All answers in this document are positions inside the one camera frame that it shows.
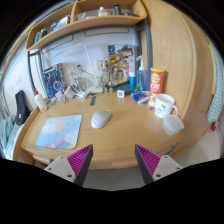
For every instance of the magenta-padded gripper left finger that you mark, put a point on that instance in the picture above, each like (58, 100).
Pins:
(63, 165)

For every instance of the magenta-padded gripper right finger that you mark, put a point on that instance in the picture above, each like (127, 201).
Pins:
(161, 165)

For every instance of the grey computer mouse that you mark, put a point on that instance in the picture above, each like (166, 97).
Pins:
(100, 119)

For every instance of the pastel cloud print mouse pad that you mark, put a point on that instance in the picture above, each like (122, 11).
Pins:
(60, 131)

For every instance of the translucent plastic cup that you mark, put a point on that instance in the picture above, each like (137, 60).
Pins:
(172, 125)

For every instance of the white mug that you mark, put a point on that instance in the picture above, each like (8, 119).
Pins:
(163, 106)

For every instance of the white bottle with red cap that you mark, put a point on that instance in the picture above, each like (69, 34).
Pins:
(41, 102)

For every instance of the teal blanket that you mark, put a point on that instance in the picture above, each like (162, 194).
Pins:
(6, 130)

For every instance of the black bag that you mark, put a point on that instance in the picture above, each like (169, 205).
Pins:
(22, 108)

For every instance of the blue tissue pack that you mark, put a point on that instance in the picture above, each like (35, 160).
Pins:
(140, 97)

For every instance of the white power adapter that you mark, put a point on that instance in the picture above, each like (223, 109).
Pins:
(70, 92)

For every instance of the white power strip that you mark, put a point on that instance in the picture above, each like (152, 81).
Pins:
(82, 93)

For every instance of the white desk lamp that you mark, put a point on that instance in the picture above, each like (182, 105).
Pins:
(95, 89)

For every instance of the red chips can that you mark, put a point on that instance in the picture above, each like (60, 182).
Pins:
(156, 83)

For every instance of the small white cube clock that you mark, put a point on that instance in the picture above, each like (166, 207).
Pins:
(121, 93)

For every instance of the teal round dish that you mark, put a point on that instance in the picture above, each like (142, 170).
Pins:
(127, 88)

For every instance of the blue model kit box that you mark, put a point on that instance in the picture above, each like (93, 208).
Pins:
(52, 80)

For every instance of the wooden tree figure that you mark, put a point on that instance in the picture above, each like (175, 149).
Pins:
(107, 75)

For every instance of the colourful printed box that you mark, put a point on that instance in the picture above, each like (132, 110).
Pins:
(122, 63)

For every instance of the wooden shelf unit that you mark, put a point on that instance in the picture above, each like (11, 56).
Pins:
(100, 22)

